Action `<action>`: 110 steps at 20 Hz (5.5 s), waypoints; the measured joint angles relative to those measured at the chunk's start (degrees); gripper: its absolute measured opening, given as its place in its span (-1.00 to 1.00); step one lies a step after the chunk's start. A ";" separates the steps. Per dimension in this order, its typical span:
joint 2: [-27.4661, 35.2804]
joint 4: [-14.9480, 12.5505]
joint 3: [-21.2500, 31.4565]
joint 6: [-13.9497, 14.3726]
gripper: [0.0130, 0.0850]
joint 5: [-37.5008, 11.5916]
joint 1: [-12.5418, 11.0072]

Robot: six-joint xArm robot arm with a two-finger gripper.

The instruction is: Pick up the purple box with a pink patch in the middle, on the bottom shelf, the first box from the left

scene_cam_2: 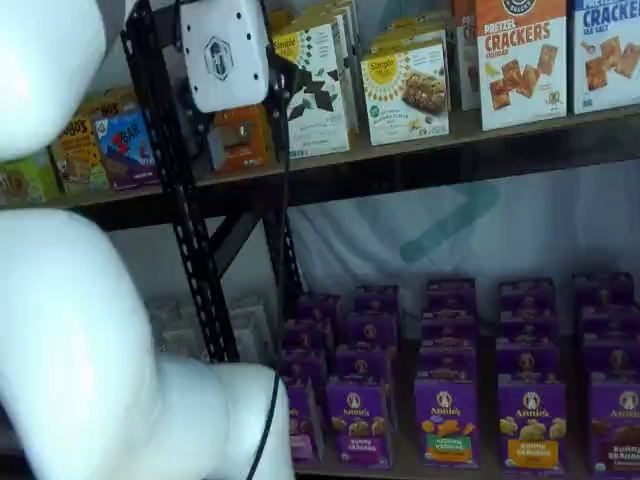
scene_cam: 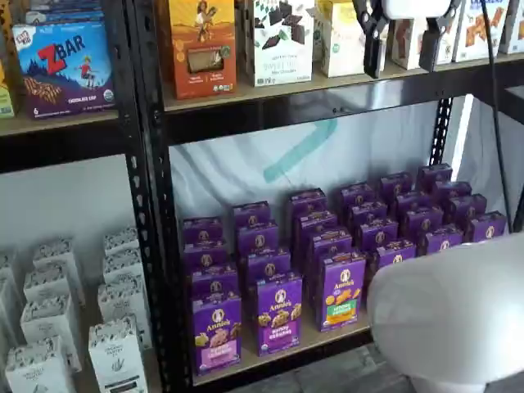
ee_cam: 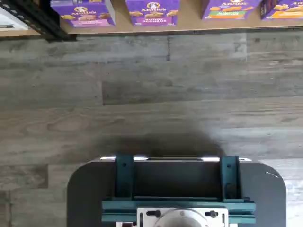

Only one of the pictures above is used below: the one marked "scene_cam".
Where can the yellow brown snack box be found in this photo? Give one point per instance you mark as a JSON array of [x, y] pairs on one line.
[[5, 12]]

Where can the blue snack box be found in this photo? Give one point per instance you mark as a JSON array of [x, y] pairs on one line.
[[61, 12]]

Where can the white box yellow print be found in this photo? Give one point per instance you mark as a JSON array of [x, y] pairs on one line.
[[340, 41]]

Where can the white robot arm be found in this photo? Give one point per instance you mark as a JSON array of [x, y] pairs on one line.
[[450, 307]]

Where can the purple box green orange patch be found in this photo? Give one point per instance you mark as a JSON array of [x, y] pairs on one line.
[[340, 290]]

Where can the purple box pink patch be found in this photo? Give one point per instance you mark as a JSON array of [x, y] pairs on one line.
[[217, 335]]

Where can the white box brown cracker print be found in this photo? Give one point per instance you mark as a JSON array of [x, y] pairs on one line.
[[403, 45], [450, 45]]

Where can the green orange snack box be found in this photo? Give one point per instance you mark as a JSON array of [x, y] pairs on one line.
[[5, 100]]

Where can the white pantry box black label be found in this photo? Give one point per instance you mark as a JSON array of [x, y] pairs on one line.
[[116, 360]]

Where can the blue purple Zbar box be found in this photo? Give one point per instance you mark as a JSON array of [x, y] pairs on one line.
[[65, 69]]

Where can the white cardboard snack box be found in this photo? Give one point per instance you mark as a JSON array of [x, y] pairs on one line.
[[513, 28]]

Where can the black metal shelf rack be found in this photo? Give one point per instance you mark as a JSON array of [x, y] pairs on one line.
[[61, 151], [163, 204]]

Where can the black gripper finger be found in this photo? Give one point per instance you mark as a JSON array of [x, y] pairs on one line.
[[371, 45], [430, 49]]

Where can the orange box woman print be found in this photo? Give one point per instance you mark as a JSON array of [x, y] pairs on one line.
[[200, 49]]

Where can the teal tape stripe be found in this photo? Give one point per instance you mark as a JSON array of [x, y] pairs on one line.
[[303, 151]]

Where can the white blue box cracker print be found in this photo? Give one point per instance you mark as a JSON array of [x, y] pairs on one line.
[[479, 32]]

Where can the white cloth backdrop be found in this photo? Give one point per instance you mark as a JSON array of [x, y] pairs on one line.
[[229, 172]]

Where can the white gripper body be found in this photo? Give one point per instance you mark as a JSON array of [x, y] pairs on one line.
[[415, 8]]

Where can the white box chocolate squares print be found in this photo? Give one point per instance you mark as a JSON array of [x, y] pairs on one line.
[[282, 49]]

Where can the purple box brown bunny print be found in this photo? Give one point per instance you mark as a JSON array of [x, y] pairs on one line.
[[279, 315]]

